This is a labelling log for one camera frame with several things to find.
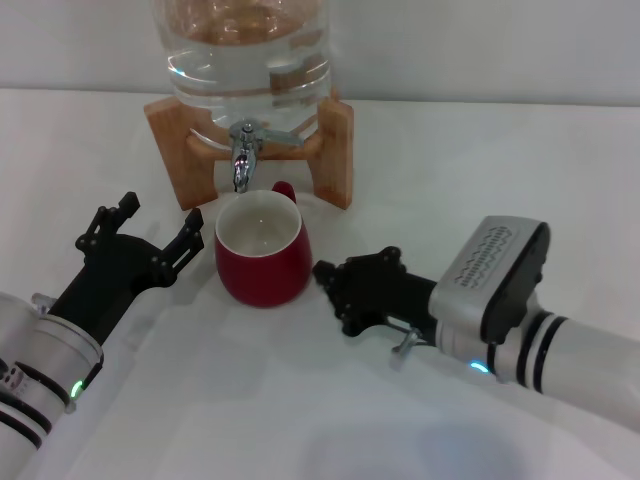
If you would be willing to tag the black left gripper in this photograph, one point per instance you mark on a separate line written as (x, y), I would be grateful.
(117, 270)

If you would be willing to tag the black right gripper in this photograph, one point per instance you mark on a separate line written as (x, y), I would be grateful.
(390, 290)

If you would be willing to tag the red cup with white inside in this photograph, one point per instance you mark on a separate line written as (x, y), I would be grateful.
(265, 275)

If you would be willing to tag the chrome faucet with lever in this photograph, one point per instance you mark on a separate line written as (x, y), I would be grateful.
(243, 160)

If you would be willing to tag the wooden dispenser stand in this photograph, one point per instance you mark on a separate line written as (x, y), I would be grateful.
(335, 150)

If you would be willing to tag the clear glass water dispenser jar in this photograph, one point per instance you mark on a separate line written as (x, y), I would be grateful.
(240, 65)

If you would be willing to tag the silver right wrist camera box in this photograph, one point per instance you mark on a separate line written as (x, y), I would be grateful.
(490, 270)

